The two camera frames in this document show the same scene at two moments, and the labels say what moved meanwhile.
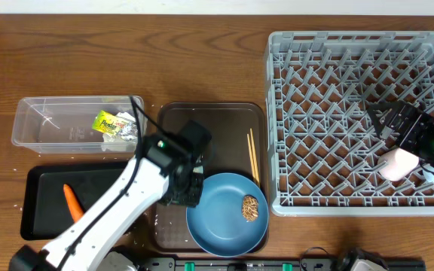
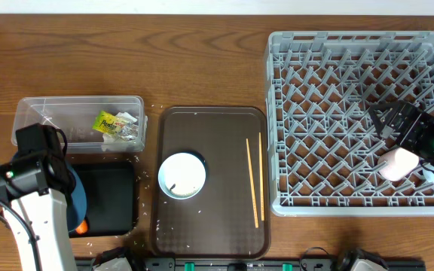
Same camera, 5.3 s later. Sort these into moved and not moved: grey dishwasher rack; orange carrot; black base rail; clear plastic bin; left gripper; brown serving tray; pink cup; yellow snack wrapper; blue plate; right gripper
Moved: left gripper; orange carrot; blue plate
Not moved: brown serving tray; grey dishwasher rack; clear plastic bin; yellow snack wrapper; right gripper; black base rail; pink cup
